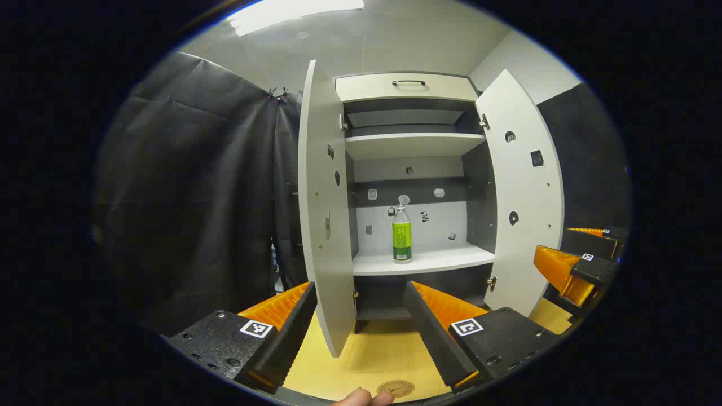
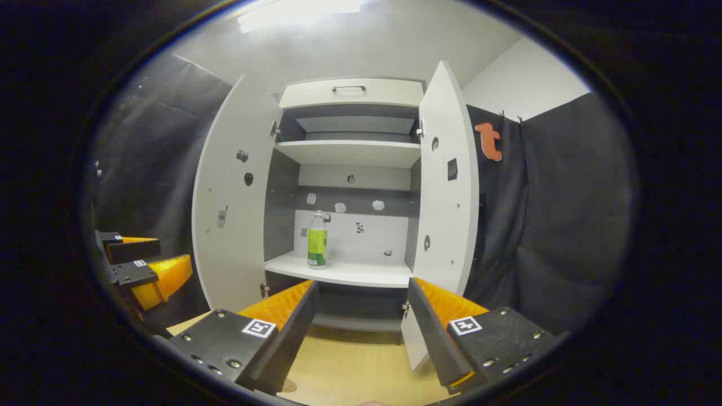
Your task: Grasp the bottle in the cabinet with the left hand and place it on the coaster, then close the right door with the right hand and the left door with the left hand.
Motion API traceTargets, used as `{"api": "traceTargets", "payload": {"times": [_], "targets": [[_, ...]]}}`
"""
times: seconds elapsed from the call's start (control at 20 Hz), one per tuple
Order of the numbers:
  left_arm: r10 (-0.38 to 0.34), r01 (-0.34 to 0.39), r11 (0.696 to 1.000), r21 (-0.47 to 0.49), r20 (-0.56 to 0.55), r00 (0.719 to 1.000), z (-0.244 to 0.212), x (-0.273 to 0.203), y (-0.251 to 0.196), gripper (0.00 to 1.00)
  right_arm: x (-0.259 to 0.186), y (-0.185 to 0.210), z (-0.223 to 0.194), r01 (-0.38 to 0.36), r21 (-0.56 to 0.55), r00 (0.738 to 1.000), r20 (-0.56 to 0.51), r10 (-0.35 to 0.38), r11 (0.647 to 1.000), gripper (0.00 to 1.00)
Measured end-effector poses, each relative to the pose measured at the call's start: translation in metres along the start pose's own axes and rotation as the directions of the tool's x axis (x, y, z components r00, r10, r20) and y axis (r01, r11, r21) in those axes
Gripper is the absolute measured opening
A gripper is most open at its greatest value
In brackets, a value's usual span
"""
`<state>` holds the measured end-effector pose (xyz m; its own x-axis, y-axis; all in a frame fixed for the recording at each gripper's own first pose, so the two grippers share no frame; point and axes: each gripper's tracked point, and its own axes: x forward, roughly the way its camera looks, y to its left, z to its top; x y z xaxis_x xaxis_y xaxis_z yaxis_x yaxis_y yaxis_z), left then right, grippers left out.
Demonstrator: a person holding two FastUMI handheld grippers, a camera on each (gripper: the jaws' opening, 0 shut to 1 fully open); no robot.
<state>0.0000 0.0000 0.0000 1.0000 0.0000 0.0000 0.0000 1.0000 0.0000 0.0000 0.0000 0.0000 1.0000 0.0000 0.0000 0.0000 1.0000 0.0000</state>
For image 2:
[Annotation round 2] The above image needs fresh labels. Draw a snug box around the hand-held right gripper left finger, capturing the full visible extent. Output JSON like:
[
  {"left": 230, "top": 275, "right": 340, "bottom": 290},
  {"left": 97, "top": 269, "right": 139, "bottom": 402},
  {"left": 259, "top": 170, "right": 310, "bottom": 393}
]
[{"left": 169, "top": 280, "right": 319, "bottom": 395}]

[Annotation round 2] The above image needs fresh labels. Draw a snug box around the white and grey cabinet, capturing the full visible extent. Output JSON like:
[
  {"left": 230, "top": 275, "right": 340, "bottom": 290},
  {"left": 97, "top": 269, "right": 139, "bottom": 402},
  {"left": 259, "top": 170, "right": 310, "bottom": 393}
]
[{"left": 262, "top": 77, "right": 426, "bottom": 346}]

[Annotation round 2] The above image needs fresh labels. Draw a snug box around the clear bottle with green label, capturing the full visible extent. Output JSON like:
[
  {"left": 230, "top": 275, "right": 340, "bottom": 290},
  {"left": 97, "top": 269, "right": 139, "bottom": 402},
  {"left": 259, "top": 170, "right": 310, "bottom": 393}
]
[{"left": 307, "top": 210, "right": 328, "bottom": 270}]

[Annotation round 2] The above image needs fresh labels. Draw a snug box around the white cabinet shelf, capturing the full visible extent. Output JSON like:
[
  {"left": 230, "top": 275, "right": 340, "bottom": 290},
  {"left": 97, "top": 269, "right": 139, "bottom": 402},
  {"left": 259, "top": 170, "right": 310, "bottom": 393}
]
[
  {"left": 275, "top": 140, "right": 422, "bottom": 169},
  {"left": 265, "top": 252, "right": 413, "bottom": 288}
]

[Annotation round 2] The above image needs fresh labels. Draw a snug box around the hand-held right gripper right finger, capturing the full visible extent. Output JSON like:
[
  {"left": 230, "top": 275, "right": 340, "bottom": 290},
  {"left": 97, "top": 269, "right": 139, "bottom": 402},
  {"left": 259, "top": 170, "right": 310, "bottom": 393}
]
[{"left": 407, "top": 276, "right": 559, "bottom": 395}]

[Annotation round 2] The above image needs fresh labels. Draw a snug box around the white door with camera sticker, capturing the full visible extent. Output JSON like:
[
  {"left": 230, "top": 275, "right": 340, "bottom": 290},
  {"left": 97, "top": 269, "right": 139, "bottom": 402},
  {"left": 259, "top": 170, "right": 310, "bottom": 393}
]
[{"left": 192, "top": 75, "right": 283, "bottom": 314}]

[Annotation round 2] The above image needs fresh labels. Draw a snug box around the black backdrop cloth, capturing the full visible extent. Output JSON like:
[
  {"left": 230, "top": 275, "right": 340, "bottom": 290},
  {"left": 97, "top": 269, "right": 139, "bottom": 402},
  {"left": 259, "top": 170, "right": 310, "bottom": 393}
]
[{"left": 90, "top": 51, "right": 638, "bottom": 339}]

